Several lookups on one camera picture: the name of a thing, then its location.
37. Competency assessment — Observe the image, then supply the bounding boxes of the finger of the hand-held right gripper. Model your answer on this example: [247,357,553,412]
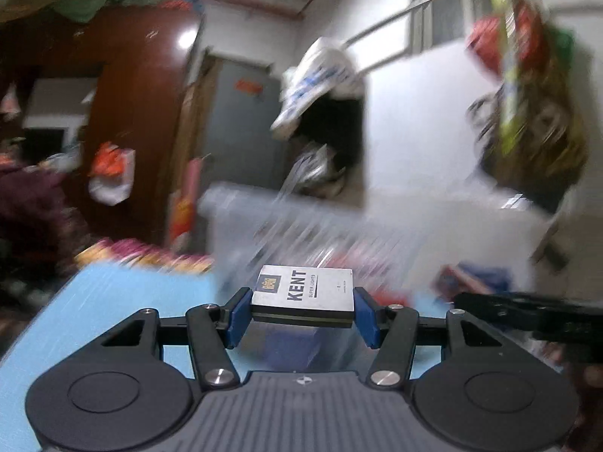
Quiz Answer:
[453,291,603,341]

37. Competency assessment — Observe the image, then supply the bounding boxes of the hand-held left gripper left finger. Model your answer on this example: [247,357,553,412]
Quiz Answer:
[75,287,253,391]

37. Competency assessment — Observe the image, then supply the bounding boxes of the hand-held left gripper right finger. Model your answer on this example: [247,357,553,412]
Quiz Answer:
[353,287,534,391]

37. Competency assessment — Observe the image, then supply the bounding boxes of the white cigarette box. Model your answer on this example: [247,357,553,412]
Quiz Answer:
[249,265,355,329]

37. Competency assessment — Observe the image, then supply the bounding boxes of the white plastic basket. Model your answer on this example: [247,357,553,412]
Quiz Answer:
[198,181,425,295]

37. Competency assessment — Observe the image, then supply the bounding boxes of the blue fabric bag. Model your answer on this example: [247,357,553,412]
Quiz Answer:
[433,264,512,298]

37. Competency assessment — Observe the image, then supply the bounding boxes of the red printed package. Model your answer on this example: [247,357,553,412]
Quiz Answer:
[170,160,204,251]

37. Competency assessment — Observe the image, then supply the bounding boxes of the floral printed blanket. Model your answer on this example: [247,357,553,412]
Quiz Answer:
[75,238,214,275]

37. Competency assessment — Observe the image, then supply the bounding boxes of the metal crutch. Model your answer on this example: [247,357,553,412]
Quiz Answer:
[282,144,341,195]

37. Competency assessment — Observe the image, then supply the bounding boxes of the grey metal door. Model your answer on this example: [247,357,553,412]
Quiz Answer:
[188,54,289,199]

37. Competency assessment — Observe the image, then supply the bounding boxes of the red and white plastic bag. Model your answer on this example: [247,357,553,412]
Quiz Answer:
[89,141,135,206]

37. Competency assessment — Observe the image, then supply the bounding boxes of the black hanging garment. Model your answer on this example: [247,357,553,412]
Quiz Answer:
[294,96,369,209]

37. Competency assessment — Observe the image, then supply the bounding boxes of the yellow green strip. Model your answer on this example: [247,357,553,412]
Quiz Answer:
[485,0,520,152]

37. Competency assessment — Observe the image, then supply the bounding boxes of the maroon cloth pile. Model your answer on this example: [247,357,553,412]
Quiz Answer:
[0,162,91,265]

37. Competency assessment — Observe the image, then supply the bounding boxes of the brown wooden wardrobe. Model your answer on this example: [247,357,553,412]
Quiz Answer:
[0,2,206,256]

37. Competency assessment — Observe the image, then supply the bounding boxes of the white garment with blue letters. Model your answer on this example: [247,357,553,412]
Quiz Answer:
[271,38,366,140]

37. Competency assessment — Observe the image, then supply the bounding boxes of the black television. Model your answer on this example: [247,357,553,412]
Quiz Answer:
[23,127,67,162]

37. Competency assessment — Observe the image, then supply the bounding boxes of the red hanging bag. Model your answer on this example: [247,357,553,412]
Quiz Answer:
[466,2,548,77]

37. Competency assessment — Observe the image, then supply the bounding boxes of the metal rod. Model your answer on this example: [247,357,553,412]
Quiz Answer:
[344,2,425,49]

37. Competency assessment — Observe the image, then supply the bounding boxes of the window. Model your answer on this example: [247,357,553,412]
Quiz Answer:
[412,0,501,55]

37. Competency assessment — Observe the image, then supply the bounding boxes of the green cloth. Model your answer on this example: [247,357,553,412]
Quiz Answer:
[52,0,176,25]

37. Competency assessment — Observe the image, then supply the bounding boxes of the wall charger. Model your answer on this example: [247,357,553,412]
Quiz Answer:
[531,231,567,270]

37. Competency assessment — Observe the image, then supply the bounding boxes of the hanging bags and cables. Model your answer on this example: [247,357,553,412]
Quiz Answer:
[468,23,589,214]

